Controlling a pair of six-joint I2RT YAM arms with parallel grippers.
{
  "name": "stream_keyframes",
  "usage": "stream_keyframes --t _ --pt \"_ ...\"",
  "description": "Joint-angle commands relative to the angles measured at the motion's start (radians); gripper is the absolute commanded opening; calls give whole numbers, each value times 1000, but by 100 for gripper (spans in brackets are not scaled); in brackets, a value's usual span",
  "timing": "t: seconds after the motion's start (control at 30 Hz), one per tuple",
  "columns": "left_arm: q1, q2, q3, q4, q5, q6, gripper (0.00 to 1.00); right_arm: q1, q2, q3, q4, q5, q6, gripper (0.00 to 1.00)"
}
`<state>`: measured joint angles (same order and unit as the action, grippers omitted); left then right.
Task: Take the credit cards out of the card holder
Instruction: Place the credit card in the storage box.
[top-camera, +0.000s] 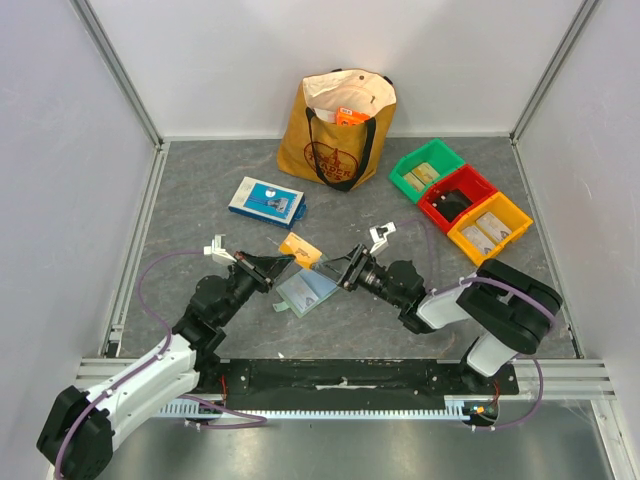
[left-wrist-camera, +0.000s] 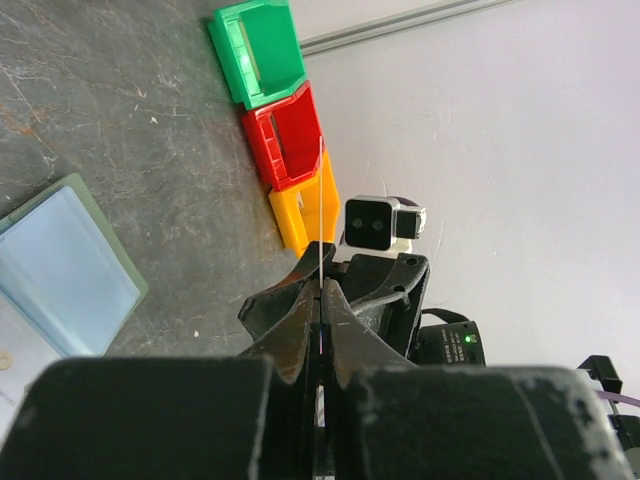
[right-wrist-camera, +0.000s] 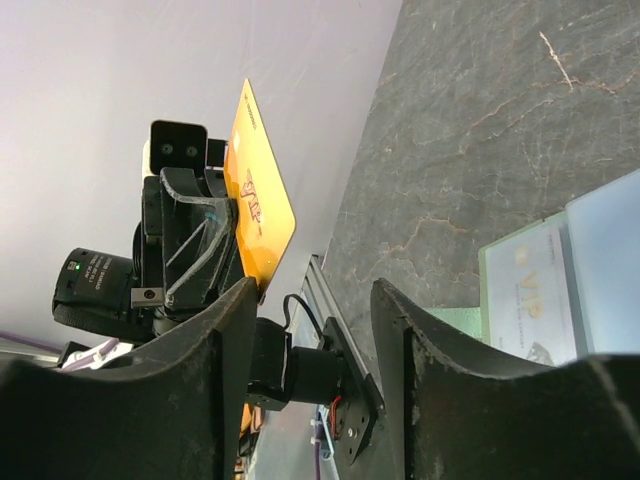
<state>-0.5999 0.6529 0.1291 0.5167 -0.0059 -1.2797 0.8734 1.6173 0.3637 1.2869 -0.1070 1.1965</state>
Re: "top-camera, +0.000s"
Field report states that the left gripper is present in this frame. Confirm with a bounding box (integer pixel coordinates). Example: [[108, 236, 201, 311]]
[[217, 249, 295, 325]]

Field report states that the gold credit card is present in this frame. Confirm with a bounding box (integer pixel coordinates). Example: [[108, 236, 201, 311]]
[[279, 232, 323, 270]]

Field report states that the green card holder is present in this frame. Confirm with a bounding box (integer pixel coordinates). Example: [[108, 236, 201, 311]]
[[272, 269, 338, 318]]

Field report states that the black credit card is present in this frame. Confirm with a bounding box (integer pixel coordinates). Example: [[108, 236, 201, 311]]
[[433, 189, 472, 222]]

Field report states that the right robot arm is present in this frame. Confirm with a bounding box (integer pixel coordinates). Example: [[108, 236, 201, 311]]
[[312, 245, 563, 394]]

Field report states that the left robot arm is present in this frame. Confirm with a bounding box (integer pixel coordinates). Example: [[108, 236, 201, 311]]
[[36, 247, 294, 479]]

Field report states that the gold card in green bin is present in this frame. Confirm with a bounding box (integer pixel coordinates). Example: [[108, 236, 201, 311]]
[[411, 162, 440, 184]]

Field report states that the silver card in yellow bin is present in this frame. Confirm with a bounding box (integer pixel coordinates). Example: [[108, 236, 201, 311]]
[[476, 211, 512, 243]]

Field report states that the blue white product box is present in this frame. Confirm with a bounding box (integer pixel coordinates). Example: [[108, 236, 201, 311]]
[[228, 176, 307, 230]]

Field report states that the brown tote bag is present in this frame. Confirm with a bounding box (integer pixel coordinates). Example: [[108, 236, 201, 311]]
[[277, 69, 397, 192]]

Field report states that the green plastic bin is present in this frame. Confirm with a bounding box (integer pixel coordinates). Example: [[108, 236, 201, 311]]
[[389, 139, 465, 204]]

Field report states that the orange box in bag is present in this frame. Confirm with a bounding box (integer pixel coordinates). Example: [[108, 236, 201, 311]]
[[335, 107, 370, 126]]

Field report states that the red plastic bin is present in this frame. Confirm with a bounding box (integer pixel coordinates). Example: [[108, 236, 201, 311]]
[[417, 164, 498, 233]]

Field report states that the yellow plastic bin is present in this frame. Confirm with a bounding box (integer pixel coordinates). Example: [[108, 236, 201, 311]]
[[447, 192, 533, 266]]

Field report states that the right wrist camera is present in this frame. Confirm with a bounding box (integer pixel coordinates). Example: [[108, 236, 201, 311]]
[[369, 222, 396, 256]]

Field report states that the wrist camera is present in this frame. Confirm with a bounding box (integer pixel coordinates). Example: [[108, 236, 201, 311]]
[[203, 234, 236, 267], [369, 222, 396, 256]]

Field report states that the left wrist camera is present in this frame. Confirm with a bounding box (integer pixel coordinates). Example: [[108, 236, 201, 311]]
[[203, 234, 236, 267]]

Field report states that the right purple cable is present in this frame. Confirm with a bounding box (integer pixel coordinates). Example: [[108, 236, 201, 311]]
[[394, 218, 559, 432]]

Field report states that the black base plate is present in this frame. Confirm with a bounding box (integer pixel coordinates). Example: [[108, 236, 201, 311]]
[[197, 359, 519, 396]]

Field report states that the slotted cable duct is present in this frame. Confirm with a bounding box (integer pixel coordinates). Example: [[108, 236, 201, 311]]
[[153, 398, 470, 421]]

